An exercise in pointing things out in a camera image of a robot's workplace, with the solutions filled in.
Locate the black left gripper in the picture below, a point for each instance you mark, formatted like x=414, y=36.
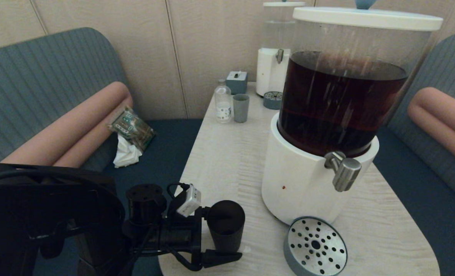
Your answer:
x=173, y=234

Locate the black plastic cup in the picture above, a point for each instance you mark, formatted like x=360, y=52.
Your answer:
x=227, y=230

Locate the grey plastic cup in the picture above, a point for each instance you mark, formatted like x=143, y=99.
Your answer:
x=241, y=109

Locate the teal upholstered bench sofa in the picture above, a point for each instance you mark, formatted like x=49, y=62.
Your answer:
x=422, y=199
x=162, y=153

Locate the large round drip tray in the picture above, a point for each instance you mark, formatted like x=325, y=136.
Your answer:
x=315, y=234

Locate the large tea drink dispenser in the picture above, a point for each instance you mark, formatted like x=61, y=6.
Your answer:
x=300, y=180

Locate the crumpled white tissue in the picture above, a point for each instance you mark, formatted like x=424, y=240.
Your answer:
x=127, y=155

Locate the clear plastic bottle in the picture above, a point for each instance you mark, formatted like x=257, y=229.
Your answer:
x=223, y=107

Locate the green snack packet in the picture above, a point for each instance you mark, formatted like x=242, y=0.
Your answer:
x=133, y=128

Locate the small round drip tray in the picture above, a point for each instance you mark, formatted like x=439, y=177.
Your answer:
x=272, y=101

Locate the pink bolster cushion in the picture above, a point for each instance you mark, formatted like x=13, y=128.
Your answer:
x=438, y=132
x=66, y=132
x=445, y=107
x=93, y=147

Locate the large metal dispenser tap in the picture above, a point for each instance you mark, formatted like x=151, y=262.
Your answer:
x=346, y=172

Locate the grey tissue box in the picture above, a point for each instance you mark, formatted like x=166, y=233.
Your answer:
x=237, y=83

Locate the small water drink dispenser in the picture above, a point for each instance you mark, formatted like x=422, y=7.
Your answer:
x=267, y=73

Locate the small metal dispenser tap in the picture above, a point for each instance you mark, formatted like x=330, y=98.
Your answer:
x=279, y=56

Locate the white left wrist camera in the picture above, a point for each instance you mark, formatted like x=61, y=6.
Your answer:
x=189, y=201

